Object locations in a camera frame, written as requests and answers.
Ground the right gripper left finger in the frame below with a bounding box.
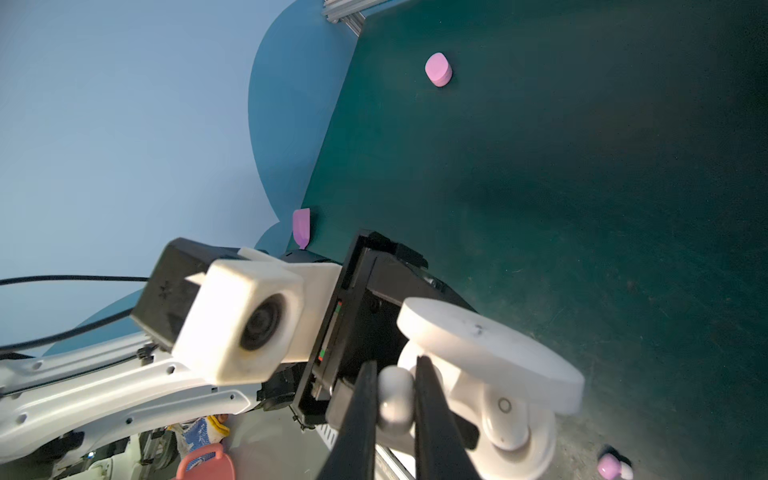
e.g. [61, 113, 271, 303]
[318, 360, 378, 480]

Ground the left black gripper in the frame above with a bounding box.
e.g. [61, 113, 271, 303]
[291, 230, 473, 426]

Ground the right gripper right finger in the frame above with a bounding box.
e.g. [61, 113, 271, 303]
[415, 356, 480, 480]

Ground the white earbud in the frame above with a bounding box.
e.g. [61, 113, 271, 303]
[377, 365, 415, 436]

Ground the white earbud charging case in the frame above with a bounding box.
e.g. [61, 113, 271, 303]
[397, 297, 585, 479]

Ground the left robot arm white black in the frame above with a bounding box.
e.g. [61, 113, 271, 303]
[1, 231, 464, 462]

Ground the purple earbud charging case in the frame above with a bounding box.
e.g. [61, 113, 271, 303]
[424, 52, 453, 88]

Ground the pink watering can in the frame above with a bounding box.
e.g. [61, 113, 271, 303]
[175, 443, 236, 480]

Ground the purple earbud right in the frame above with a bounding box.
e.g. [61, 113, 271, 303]
[597, 450, 634, 480]

